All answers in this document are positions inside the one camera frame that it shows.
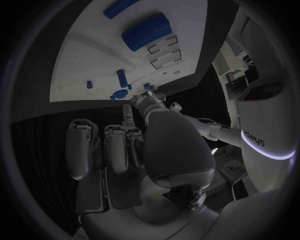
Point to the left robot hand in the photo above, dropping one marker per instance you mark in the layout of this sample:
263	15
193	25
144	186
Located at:
156	97

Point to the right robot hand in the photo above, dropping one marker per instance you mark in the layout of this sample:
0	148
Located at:
178	150

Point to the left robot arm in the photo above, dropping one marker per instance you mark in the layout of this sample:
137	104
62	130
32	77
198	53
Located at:
211	129

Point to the white task board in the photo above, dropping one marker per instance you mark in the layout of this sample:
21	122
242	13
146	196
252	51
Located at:
98	61

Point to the blue plug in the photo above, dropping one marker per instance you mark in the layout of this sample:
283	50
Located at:
148	86

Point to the blue gear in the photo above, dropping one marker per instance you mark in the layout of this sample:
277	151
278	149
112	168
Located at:
119	94

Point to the long blue peg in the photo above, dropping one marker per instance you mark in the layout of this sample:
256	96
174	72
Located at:
122	77

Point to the large blue block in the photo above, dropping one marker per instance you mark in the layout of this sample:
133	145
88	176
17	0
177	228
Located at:
146	31

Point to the small blue peg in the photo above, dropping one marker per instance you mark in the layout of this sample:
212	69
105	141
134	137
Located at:
89	85

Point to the workshop desk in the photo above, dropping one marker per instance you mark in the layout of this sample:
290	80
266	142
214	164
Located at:
234	79

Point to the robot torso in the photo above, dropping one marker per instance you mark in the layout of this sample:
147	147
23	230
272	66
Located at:
264	123

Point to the long blue cylinder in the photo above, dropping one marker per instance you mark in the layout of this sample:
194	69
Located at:
117	8

